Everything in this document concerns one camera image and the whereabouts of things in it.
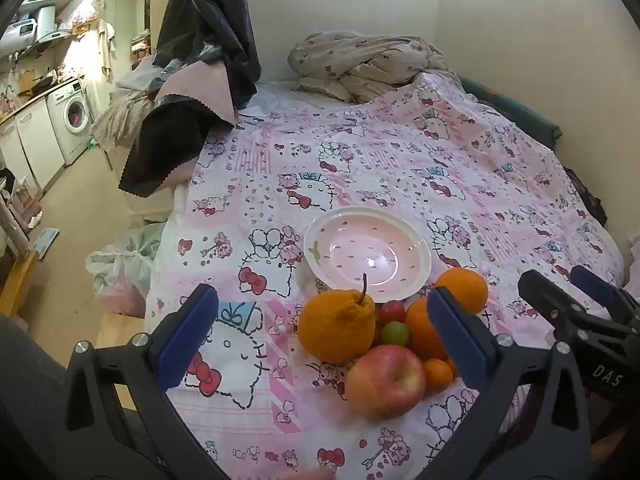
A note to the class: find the white water heater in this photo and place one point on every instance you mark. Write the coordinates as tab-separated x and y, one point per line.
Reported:
45	22

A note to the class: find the white washing machine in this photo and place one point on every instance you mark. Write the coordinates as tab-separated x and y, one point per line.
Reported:
70	115

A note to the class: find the black plastic sheet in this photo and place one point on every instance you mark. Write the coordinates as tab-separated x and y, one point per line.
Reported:
215	20

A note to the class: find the white plastic bag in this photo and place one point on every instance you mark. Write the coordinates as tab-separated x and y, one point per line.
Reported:
125	270

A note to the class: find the crumpled beige printed blanket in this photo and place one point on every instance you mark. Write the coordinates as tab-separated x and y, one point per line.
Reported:
365	62

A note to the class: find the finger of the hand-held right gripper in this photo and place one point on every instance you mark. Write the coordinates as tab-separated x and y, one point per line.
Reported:
595	285
542	297

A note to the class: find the red apple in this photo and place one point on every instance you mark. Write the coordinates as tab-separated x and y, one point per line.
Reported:
385	382

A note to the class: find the teal bed frame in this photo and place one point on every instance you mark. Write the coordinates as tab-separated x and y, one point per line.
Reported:
520	112

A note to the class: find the round orange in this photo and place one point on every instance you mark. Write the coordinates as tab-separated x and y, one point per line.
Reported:
420	330
465	287

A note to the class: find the beige frilly fabric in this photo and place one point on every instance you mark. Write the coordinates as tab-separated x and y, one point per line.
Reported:
120	115

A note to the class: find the pink cloth with black lining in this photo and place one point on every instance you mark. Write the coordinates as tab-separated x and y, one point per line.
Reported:
165	145

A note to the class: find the dark bag beside bed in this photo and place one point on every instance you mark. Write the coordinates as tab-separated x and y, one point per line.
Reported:
590	197

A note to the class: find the white kitchen cabinets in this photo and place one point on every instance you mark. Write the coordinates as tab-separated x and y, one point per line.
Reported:
27	145

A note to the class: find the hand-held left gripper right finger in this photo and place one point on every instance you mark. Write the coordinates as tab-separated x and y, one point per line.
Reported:
457	340

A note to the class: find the green grape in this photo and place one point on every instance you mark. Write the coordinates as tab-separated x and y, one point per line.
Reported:
395	333

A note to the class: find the pink dotted bowl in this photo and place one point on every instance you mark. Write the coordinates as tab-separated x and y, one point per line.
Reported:
370	250

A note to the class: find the pink cartoon printed blanket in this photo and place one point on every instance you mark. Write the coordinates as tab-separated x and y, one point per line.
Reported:
380	160

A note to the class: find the hanging pink fabric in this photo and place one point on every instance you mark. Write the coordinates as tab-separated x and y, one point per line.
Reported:
85	12

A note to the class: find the cluttered low shelf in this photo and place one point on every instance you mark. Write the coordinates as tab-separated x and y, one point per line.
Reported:
17	210

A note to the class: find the small tangerine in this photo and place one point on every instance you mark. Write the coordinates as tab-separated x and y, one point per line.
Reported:
437	374

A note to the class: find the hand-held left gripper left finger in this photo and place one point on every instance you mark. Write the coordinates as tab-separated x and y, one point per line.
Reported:
187	340

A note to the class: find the large stemmed bumpy orange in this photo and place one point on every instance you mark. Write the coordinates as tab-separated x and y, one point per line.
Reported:
337	327

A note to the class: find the hanging white towel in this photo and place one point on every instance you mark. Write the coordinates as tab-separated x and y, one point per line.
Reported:
106	50

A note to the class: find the book on floor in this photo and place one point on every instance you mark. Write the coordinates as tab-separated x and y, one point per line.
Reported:
45	242

